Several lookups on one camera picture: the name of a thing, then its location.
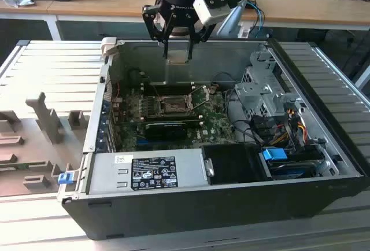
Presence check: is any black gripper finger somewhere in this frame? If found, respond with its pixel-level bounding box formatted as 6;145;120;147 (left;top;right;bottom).
186;16;217;61
141;4;176;61

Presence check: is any small CPU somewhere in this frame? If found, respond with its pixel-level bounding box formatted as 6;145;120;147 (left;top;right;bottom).
166;50;190;65

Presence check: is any metal socket cover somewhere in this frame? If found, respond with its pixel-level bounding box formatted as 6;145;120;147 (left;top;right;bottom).
187;84;211;110

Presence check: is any black RAM slot row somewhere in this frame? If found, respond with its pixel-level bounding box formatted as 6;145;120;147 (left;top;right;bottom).
143;80;195;95
143;112;204;127

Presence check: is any CPU socket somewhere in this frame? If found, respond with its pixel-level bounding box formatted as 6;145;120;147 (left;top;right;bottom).
157;93;194;115

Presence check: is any metal drive cage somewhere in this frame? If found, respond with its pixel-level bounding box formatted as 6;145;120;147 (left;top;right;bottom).
234;50;304;119

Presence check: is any green motherboard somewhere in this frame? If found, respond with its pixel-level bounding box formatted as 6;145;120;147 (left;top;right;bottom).
111;84;239;152

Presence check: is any black graphics card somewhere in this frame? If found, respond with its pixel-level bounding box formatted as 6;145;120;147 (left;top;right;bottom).
144;121;188;141

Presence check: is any blue disk carrier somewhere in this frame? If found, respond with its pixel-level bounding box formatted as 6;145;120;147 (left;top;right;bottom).
261;147;317;180

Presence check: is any black PSU label sticker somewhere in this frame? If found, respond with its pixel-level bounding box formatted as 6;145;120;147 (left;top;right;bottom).
131;156;177;190

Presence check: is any silver power supply unit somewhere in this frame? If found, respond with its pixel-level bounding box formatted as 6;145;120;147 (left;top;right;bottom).
86;148;210;195

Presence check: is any grey-brown parts rack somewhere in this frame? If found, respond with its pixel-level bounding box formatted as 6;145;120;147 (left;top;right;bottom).
0;91;90;198

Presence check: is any black open PC case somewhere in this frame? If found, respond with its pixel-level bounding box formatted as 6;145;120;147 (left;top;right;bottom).
57;37;370;242

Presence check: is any blue case latch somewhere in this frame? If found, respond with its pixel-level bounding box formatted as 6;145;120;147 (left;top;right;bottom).
57;172;73;184

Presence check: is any green RAM stick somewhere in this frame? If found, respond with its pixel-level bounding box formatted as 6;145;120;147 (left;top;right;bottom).
0;163;47;172

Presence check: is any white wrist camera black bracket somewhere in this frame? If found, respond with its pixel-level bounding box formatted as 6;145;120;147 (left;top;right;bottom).
184;0;234;27

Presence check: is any blue cable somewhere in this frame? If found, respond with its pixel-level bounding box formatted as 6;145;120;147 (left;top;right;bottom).
246;1;266;37

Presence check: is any yellow red wire bundle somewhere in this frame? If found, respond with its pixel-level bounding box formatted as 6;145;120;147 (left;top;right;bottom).
271;120;308;145

